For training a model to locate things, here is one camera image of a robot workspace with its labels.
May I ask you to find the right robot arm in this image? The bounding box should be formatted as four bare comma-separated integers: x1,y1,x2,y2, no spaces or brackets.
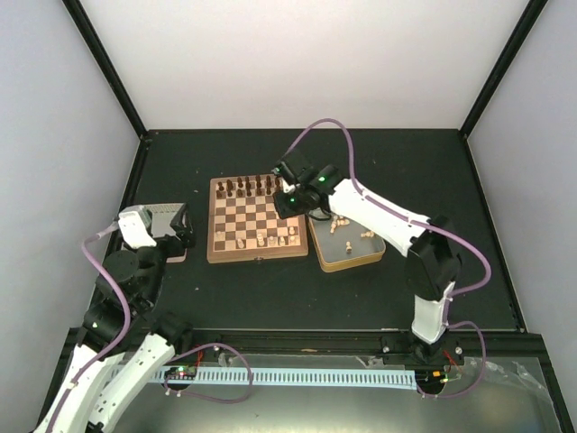
272,151,462,364

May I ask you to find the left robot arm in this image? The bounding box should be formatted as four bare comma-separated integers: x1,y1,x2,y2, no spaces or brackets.
36,203,196,432

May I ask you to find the dark chess pieces group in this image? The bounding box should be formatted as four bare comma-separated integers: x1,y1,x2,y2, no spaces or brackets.
210,174,282,198

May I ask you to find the wooden chess board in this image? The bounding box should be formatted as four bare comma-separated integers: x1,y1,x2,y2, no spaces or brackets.
206,183,308,264

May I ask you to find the small circuit board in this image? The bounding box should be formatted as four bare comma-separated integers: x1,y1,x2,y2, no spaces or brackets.
165,366,197,381

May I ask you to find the gold metal tin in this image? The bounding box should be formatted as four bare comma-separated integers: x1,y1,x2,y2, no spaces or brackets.
308,215,387,273

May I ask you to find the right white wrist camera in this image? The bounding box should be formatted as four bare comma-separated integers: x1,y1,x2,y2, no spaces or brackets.
281,178,298,194

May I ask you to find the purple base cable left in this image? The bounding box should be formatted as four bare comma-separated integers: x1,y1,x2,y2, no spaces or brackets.
161,342,256,403

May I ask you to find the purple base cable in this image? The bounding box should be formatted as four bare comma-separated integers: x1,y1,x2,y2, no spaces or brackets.
415,351,488,401
161,342,256,403

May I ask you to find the white slotted cable duct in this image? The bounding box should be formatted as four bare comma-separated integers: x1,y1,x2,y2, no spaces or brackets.
112,364,417,392

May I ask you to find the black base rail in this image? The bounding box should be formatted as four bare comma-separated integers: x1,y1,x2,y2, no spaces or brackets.
71,327,542,366

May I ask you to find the black frame post left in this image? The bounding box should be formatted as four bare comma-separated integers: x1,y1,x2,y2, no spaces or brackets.
62,0,148,139

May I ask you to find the black frame post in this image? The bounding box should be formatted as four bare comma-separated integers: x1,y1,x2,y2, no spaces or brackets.
460,0,548,138
62,0,148,139

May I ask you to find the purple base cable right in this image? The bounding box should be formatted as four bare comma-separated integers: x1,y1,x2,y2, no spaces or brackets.
415,351,488,401

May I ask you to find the black frame post right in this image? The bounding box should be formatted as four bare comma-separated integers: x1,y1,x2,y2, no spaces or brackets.
460,0,548,138

